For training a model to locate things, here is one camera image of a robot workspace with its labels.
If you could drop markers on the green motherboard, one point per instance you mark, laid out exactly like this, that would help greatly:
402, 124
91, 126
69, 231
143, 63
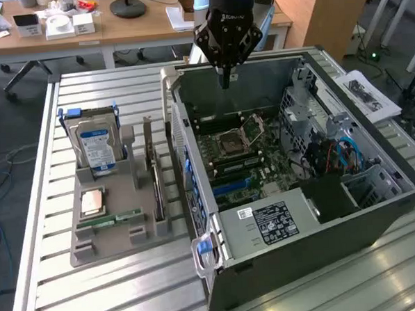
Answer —
274, 166

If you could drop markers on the white box with black inside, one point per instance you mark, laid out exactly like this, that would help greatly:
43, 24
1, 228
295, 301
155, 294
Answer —
28, 27

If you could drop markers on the black round lamp base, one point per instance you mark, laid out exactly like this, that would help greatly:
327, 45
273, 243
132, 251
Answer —
128, 9

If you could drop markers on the black installed RAM stick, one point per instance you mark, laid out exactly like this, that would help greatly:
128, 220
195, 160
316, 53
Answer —
234, 167

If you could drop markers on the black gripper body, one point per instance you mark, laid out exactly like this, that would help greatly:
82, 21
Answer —
230, 25

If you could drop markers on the CPU with metal lid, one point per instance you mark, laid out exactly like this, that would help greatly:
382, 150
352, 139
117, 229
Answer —
91, 201

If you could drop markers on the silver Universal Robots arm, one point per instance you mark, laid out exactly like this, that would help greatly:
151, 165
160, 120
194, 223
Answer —
200, 13

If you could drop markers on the black device with green light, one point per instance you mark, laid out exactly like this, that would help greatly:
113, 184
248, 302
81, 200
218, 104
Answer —
374, 55

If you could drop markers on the plain white box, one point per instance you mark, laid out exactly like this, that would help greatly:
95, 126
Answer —
84, 24

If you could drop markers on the grey parts rack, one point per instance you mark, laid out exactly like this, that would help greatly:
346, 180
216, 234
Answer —
126, 198

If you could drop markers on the graphics card with black fan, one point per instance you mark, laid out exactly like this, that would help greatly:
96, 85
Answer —
157, 193

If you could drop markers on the brown cardboard box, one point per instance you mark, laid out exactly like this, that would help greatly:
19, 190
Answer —
186, 0

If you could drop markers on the red packet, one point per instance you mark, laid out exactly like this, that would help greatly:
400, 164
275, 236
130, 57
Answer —
86, 5

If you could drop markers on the CPU socket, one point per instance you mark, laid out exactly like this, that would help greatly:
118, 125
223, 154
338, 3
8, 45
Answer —
231, 142

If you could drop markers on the stack of printed papers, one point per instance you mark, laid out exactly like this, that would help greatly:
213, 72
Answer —
368, 98

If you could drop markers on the silver drive cage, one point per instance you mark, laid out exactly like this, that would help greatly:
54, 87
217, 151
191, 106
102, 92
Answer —
316, 115

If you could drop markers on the silver disk bay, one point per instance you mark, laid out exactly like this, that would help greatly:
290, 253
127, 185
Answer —
369, 189

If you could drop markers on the black fan duct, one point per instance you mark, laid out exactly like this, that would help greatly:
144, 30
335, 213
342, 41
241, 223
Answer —
328, 198

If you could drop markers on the open dark PC case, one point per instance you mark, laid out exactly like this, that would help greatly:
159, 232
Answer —
303, 255

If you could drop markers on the white papers pile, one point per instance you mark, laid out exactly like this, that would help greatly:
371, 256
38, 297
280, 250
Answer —
179, 19

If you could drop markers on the metal socket cover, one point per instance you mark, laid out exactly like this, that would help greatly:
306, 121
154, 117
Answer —
253, 127

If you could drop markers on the black chair base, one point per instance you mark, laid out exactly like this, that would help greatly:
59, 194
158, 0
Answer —
19, 75

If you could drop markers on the white wall box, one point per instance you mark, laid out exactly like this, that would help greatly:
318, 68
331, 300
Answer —
354, 41

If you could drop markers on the hard disk in blue caddy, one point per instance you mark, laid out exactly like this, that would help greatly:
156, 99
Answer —
95, 147

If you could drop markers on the grey power supply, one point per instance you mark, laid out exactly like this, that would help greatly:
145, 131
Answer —
239, 237

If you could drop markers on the green RAM stick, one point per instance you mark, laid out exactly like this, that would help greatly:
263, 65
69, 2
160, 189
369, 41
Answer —
103, 221

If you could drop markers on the wooden desk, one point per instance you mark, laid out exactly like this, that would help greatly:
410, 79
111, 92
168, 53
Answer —
31, 46
134, 27

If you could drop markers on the wooden cabinet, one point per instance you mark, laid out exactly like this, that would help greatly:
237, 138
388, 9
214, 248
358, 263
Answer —
343, 23

